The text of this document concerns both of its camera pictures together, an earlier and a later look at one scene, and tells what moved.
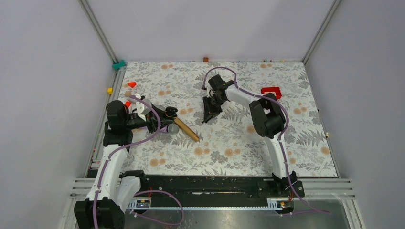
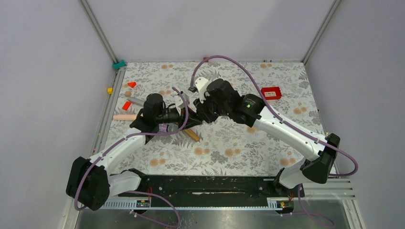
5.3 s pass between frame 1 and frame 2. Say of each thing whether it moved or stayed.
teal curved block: stayed
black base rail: stayed
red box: stayed
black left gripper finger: moved
